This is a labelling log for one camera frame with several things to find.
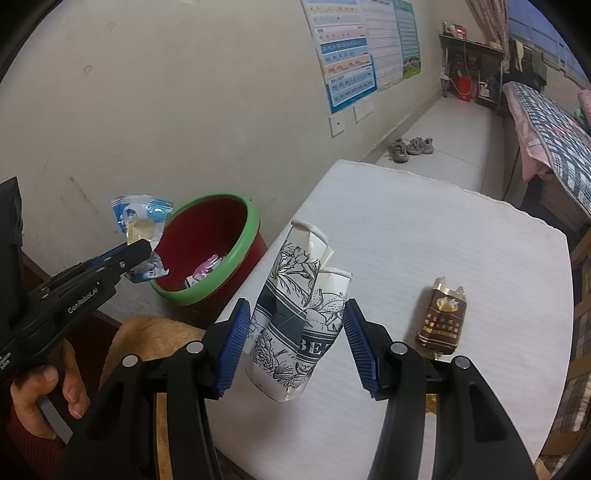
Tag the tan fuzzy blanket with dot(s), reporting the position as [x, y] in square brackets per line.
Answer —
[147, 332]

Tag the pink floral sheet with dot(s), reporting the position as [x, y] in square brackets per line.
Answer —
[531, 147]

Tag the blue white snack wrapper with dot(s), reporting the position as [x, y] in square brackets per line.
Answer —
[143, 212]

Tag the large blue chart poster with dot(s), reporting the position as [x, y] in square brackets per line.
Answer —
[344, 55]

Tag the red bucket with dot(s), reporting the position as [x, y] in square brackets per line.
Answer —
[464, 88]

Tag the red basin with green rim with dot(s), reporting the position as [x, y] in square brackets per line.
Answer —
[203, 230]

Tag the wooden bed frame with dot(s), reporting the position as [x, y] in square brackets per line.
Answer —
[558, 198]

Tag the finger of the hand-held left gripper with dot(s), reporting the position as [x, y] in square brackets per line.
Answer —
[129, 258]

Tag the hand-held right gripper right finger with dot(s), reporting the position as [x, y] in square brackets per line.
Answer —
[362, 346]

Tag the white wall switch plate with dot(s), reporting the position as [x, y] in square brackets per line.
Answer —
[363, 110]

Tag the hanging dark clothes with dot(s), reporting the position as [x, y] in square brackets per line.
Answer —
[526, 60]

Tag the pink beige paper wrapper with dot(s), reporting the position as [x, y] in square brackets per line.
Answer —
[286, 295]

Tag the small white carton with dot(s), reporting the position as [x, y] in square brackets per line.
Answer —
[193, 281]

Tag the window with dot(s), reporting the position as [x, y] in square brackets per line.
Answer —
[535, 23]

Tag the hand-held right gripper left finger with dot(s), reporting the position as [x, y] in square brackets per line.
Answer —
[233, 346]

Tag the white table chart poster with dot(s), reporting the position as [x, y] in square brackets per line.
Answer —
[383, 41]

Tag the brown gold snack packet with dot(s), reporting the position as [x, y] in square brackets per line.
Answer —
[441, 318]

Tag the bed with plaid blanket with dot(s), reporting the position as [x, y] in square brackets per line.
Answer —
[554, 129]

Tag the pink pillow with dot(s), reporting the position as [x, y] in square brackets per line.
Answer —
[585, 106]

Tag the grey sneaker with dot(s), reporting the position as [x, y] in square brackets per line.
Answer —
[421, 145]
[398, 151]

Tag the patterned curtain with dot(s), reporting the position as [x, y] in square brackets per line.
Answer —
[489, 18]

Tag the person's left hand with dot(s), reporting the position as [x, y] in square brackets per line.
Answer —
[32, 387]

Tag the pink plastic wrapper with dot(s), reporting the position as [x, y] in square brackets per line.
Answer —
[207, 266]

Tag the person's left forearm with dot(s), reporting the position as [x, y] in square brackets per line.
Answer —
[32, 457]

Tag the green bordered poster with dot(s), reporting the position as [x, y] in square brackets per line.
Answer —
[408, 37]

